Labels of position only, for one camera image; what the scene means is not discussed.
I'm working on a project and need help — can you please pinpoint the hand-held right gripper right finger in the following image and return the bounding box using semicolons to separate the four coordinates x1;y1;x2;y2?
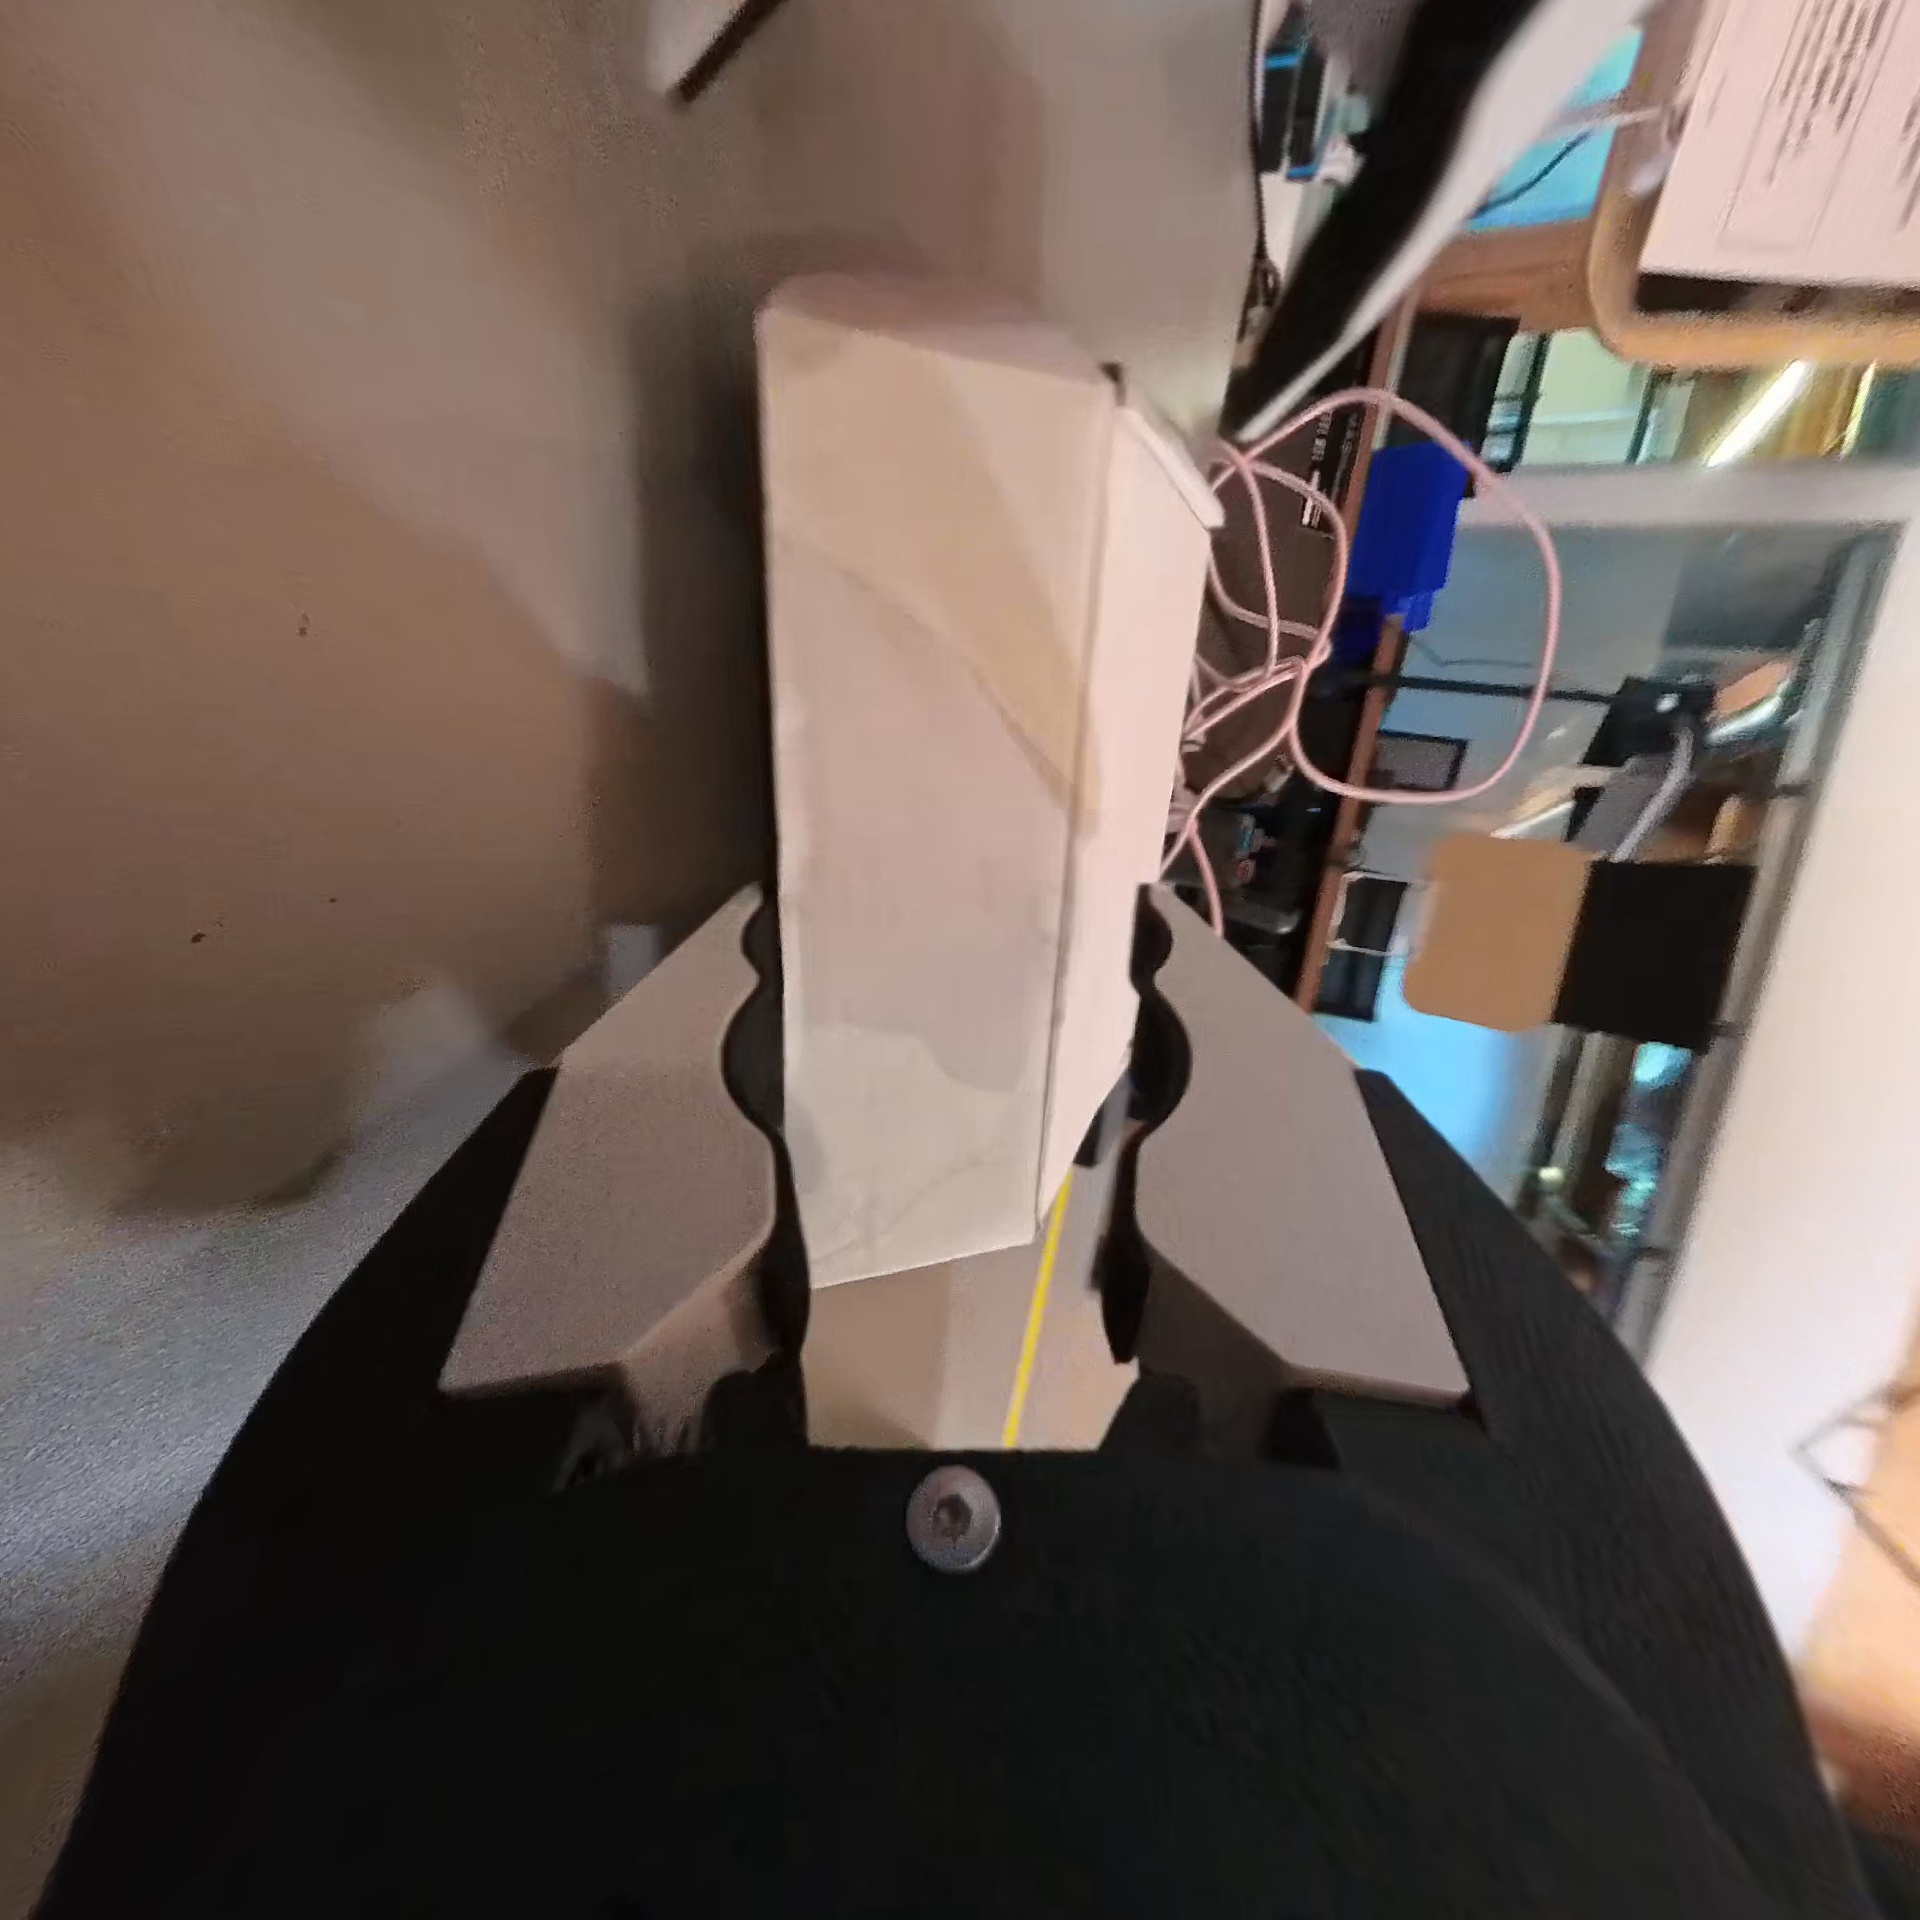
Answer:
1106;885;1474;1448

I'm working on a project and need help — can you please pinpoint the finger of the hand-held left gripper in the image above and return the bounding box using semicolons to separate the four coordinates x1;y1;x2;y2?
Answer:
646;0;784;102
1225;0;1659;441

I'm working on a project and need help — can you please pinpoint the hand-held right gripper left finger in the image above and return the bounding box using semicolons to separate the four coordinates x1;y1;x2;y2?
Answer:
434;885;798;1448

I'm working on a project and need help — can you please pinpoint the white cardboard mailer box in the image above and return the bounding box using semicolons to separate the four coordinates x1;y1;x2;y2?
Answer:
755;273;1227;1296

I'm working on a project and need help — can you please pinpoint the instruction sheet on board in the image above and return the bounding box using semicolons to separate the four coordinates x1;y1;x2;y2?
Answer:
1586;0;1920;368

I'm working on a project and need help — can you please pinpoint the yellow tape strip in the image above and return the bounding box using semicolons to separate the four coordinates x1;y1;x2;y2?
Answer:
1002;1171;1070;1452

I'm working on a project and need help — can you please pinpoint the blue plastic bin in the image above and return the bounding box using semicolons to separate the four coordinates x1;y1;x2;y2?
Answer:
1328;441;1479;665

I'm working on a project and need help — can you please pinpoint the wooden work table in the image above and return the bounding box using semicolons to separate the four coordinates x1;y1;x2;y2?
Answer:
1295;622;1419;1009

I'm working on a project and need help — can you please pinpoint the tan rounded board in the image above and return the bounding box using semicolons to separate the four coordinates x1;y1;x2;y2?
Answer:
1402;831;1601;1037

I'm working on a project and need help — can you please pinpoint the black flat panel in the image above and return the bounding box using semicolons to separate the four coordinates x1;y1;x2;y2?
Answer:
1553;861;1761;1052

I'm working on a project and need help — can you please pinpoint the pink braided cable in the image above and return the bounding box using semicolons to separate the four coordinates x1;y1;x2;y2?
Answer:
1155;387;1567;933

